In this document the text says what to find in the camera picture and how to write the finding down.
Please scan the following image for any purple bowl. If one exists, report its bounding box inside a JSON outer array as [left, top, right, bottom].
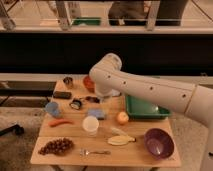
[[144, 128, 174, 159]]

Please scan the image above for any red yellow apple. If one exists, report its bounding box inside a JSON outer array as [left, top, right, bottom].
[[116, 111, 129, 125]]

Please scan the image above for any black eraser block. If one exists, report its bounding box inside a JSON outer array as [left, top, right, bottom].
[[53, 91, 72, 99]]

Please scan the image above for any blue sponge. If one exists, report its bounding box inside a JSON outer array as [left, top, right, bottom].
[[87, 109, 106, 120]]

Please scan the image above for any red bowl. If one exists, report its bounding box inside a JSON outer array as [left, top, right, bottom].
[[83, 76, 95, 93]]

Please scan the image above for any green box behind glass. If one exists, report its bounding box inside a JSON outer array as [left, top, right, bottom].
[[72, 17, 101, 26]]

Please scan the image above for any silver fork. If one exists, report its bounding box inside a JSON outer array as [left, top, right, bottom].
[[80, 149, 111, 156]]

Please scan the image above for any yellow banana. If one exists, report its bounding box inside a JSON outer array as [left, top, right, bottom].
[[107, 135, 136, 146]]

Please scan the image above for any bunch of dark grapes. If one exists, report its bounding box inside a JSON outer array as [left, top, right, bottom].
[[38, 138, 74, 155]]

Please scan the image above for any black handled tool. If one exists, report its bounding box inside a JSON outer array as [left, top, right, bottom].
[[85, 96, 100, 103]]

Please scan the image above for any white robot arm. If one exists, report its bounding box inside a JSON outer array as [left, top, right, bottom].
[[89, 53, 213, 171]]

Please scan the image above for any black tape measure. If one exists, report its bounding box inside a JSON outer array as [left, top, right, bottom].
[[69, 98, 82, 110]]

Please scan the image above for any clear plastic wrapper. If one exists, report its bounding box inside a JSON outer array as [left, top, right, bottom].
[[110, 127, 128, 136]]

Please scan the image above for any white plastic cup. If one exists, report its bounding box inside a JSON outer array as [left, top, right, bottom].
[[82, 116, 99, 136]]

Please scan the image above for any orange carrot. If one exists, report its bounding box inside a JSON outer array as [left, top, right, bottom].
[[48, 119, 73, 127]]

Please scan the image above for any blue plastic cup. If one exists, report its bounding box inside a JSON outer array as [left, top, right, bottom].
[[45, 102, 61, 118]]

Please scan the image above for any small metal cup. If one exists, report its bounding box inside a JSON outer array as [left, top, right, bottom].
[[63, 77, 74, 89]]

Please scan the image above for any green plastic tray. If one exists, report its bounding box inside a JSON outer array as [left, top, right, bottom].
[[125, 95, 171, 119]]

